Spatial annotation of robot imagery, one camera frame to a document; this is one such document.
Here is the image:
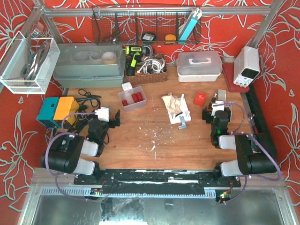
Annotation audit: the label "white wall adapter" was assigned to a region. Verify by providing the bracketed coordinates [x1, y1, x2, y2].
[121, 82, 133, 91]

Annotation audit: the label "translucent plastic spring bin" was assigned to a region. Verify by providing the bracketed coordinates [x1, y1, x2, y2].
[118, 86, 147, 112]

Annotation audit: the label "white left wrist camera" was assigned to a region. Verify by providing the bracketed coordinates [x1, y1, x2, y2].
[94, 107, 109, 122]

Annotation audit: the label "white power supply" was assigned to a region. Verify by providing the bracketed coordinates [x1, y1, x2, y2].
[233, 46, 260, 88]

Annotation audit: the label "white coiled cable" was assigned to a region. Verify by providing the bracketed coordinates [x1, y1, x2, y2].
[138, 58, 166, 75]

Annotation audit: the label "red large spring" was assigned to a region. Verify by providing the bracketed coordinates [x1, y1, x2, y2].
[131, 93, 139, 103]
[136, 92, 143, 101]

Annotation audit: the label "black wire basket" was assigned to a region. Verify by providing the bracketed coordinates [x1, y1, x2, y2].
[92, 3, 202, 45]

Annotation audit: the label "yellow and teal box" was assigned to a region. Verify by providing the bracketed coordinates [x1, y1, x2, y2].
[36, 97, 80, 128]

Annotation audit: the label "silver metal block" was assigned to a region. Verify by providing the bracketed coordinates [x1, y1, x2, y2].
[217, 89, 226, 102]

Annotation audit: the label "white lidded storage box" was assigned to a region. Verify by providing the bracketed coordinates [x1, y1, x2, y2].
[176, 51, 223, 83]

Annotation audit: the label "red mat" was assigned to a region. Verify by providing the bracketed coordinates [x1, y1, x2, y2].
[222, 62, 249, 93]

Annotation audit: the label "woven wicker basket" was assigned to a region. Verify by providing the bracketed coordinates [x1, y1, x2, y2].
[124, 53, 168, 85]

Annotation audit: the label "beige work glove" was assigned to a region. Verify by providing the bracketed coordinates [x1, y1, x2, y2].
[161, 92, 182, 116]

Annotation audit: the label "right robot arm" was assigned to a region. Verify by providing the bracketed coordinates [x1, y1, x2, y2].
[202, 92, 282, 181]

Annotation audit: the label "white peg board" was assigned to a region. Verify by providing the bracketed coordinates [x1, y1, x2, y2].
[167, 93, 192, 124]

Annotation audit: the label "grey tools in acrylic box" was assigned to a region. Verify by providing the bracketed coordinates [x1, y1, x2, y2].
[20, 33, 51, 81]

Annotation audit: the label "clear acrylic box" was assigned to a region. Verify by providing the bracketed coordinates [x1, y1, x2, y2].
[0, 32, 60, 95]

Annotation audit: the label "blue flat case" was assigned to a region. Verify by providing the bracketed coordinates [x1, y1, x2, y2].
[178, 8, 203, 44]

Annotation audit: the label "grey metal bracket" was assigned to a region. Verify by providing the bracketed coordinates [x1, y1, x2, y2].
[178, 116, 187, 129]

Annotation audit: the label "black cable bundle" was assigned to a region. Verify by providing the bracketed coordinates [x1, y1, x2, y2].
[65, 88, 111, 145]

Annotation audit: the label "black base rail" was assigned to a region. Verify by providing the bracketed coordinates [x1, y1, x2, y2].
[74, 169, 241, 195]

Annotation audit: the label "black side rail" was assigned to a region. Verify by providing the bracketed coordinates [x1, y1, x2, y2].
[246, 84, 277, 161]

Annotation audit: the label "green cordless drill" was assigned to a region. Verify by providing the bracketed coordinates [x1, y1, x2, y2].
[125, 45, 150, 76]

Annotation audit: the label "yellow tape measure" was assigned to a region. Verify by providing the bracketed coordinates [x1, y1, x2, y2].
[165, 34, 177, 45]

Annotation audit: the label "orange plug adapter cube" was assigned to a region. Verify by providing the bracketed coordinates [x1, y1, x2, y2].
[193, 91, 207, 107]

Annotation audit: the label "aluminium frame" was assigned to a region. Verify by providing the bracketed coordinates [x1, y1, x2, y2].
[0, 0, 300, 225]

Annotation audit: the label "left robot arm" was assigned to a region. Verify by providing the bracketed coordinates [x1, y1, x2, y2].
[41, 107, 120, 177]

